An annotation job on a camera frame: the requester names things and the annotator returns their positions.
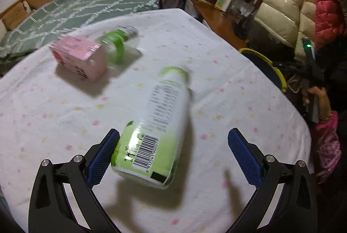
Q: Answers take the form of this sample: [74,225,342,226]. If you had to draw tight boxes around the white and green bottle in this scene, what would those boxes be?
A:
[111,65,191,190]

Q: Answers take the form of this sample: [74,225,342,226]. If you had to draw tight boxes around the clear plastic container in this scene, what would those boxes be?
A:
[226,0,255,21]

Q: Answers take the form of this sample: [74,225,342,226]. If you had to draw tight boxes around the brown pillow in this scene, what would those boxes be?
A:
[27,0,54,10]
[1,3,30,31]

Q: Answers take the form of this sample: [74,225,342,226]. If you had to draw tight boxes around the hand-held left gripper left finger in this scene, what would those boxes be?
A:
[28,129,121,233]

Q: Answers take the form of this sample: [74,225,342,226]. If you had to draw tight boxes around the pink carton box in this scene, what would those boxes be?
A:
[49,35,107,83]

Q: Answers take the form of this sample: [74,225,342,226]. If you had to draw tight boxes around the clear bottle with green label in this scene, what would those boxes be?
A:
[98,25,143,64]

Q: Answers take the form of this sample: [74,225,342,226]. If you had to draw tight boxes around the cream puffer jacket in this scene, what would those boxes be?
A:
[256,0,322,56]

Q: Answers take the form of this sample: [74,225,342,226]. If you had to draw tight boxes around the person's right forearm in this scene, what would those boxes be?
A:
[312,111,342,185]

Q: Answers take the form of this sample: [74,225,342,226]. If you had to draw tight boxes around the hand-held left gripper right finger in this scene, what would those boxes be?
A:
[228,129,318,233]

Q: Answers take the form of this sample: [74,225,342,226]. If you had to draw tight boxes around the person's right hand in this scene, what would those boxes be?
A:
[302,85,331,120]

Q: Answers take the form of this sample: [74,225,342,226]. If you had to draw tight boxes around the light green box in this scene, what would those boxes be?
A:
[215,0,231,12]

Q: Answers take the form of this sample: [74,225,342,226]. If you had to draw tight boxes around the bed with green quilt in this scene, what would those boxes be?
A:
[0,0,160,65]

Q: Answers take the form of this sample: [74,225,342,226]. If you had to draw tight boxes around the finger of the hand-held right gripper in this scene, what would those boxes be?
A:
[272,60,311,72]
[286,70,311,88]

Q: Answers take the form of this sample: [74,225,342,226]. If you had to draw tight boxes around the blue bin with yellow rim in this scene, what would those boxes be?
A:
[239,48,287,93]

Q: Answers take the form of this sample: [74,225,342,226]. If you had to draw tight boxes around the wooden cabinet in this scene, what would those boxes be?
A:
[187,0,258,51]

